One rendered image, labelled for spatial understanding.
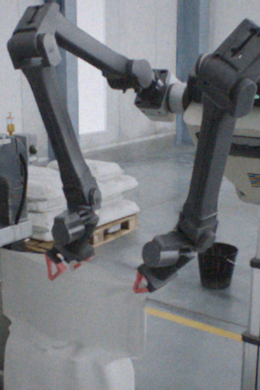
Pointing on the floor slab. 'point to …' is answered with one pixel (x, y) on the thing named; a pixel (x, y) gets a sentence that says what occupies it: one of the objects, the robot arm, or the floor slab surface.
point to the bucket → (217, 265)
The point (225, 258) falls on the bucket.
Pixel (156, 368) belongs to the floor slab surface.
